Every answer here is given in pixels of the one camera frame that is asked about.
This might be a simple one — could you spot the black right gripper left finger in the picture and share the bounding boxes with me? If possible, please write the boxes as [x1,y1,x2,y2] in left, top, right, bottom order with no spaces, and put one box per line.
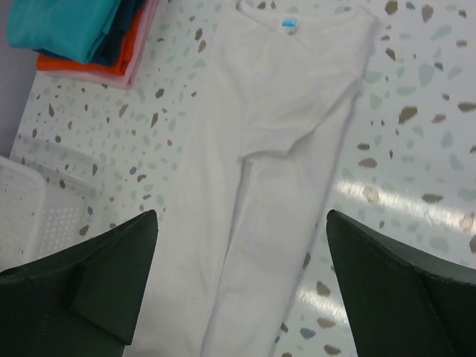
[1,210,158,357]

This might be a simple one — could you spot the white plastic basket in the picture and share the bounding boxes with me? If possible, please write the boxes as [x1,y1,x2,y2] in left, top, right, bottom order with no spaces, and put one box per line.
[1,152,93,271]

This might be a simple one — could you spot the pink folded t-shirt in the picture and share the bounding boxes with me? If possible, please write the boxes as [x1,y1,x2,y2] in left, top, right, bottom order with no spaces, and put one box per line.
[42,1,159,89]

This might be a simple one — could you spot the orange folded t-shirt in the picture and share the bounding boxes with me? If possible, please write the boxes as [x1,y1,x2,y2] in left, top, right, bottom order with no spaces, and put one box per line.
[36,6,144,76]

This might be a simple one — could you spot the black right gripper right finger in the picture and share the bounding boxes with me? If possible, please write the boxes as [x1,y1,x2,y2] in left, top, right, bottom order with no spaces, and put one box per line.
[326,210,475,356]

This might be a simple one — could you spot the teal folded t-shirt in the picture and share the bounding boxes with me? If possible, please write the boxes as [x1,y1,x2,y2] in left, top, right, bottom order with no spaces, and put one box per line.
[6,0,144,63]

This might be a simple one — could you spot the white t-shirt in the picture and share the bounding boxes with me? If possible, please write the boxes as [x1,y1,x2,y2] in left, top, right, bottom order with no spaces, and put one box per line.
[126,1,377,356]

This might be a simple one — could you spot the navy folded t-shirt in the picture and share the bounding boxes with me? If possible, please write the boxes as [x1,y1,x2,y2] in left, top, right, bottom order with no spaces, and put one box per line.
[34,1,144,66]

